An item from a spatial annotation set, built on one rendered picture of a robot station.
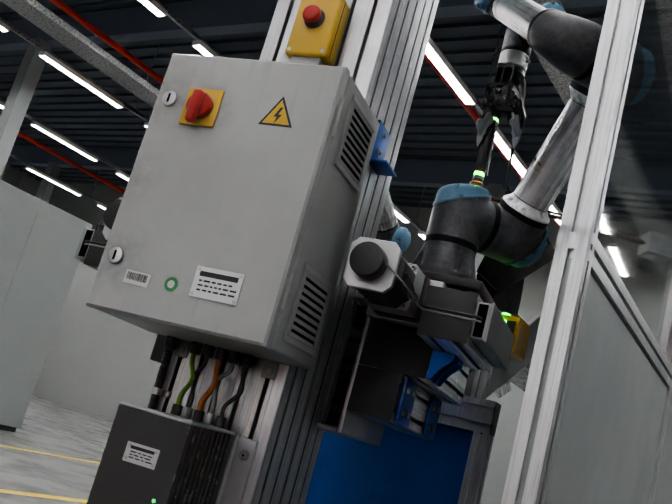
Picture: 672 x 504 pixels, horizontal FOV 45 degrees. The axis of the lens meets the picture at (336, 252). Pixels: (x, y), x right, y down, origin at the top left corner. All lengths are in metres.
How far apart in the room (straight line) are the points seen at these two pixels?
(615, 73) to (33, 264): 7.82
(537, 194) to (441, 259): 0.26
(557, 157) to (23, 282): 7.28
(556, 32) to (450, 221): 0.44
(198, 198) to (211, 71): 0.23
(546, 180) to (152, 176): 0.85
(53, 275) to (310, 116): 7.61
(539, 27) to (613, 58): 0.58
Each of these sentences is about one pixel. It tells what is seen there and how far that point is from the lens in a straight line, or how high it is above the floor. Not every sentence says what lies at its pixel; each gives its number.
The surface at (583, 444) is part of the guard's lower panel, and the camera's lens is 1.25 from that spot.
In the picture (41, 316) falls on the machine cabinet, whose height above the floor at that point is 1.16.
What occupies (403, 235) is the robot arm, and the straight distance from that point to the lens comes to 2.43.
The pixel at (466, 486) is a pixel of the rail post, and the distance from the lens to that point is 2.05.
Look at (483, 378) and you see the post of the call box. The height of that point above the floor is 0.91.
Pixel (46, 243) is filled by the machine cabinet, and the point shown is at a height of 1.87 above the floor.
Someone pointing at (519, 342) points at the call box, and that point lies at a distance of 2.07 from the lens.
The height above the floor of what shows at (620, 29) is 1.29.
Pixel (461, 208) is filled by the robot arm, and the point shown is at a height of 1.20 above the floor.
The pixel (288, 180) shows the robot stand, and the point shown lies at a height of 1.02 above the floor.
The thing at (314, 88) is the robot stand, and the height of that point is 1.19.
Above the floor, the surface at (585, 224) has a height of 1.00.
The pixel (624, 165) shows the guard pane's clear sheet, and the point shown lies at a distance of 1.32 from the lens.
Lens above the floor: 0.64
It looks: 13 degrees up
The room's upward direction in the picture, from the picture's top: 16 degrees clockwise
